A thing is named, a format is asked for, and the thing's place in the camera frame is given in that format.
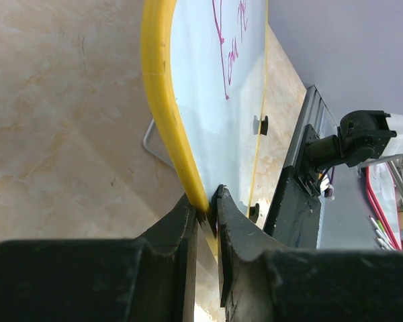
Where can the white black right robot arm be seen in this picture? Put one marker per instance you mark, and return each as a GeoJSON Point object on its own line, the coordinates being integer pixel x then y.
{"type": "Point", "coordinates": [361, 136]}

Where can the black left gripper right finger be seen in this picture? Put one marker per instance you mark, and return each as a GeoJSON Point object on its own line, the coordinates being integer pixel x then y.
{"type": "Point", "coordinates": [247, 275]}

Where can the black whiteboard clip foot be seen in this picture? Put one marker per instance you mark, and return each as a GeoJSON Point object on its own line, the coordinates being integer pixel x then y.
{"type": "Point", "coordinates": [261, 126]}
{"type": "Point", "coordinates": [254, 213]}

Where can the red framed background board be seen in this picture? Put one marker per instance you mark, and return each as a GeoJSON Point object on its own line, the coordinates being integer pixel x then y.
{"type": "Point", "coordinates": [380, 186]}

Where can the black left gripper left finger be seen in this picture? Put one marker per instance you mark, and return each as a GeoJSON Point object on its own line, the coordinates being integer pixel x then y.
{"type": "Point", "coordinates": [165, 284]}

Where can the white wire whiteboard stand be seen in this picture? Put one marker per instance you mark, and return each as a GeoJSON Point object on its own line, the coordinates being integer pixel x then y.
{"type": "Point", "coordinates": [154, 145]}

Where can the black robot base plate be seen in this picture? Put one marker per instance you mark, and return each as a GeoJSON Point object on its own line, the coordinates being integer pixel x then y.
{"type": "Point", "coordinates": [294, 214]}

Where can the yellow framed whiteboard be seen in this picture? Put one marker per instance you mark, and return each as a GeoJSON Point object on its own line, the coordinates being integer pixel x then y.
{"type": "Point", "coordinates": [204, 67]}

